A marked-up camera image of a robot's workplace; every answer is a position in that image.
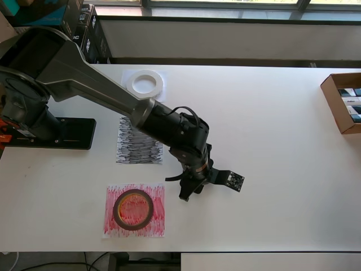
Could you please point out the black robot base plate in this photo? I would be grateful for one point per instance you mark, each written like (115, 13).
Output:
(79, 132)

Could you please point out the white tape roll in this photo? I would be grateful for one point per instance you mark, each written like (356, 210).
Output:
(130, 86)

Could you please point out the gripper camera board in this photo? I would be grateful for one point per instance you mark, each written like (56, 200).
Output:
(235, 182)

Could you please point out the red tape roll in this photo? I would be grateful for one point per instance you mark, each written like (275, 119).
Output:
(116, 211)

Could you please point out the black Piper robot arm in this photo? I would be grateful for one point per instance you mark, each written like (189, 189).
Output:
(98, 87)

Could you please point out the tall GX760A cardboard box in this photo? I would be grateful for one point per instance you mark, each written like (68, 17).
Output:
(5, 28)

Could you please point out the black table leg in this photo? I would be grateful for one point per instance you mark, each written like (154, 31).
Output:
(118, 262)

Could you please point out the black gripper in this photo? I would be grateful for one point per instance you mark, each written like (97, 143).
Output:
(194, 185)

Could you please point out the black flat carton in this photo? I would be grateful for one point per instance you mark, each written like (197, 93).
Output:
(100, 42)

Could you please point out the plain white paper sheet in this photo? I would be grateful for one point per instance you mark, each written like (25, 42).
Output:
(165, 84)

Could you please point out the red scribbled paper sheet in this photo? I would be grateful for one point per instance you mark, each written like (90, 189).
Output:
(158, 226)

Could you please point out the black scribbled paper sheet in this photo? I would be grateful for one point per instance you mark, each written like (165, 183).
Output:
(135, 152)

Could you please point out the black carton white print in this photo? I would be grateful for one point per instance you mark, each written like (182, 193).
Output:
(84, 17)

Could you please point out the teal and black carton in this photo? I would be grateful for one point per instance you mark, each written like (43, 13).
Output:
(42, 11)

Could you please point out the small black white carton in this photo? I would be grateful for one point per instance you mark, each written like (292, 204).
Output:
(348, 92)
(356, 119)
(351, 101)
(354, 110)

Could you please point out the open cardboard tray box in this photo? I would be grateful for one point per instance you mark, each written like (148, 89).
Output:
(338, 118)

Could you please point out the orange clamp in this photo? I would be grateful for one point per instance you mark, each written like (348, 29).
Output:
(4, 138)

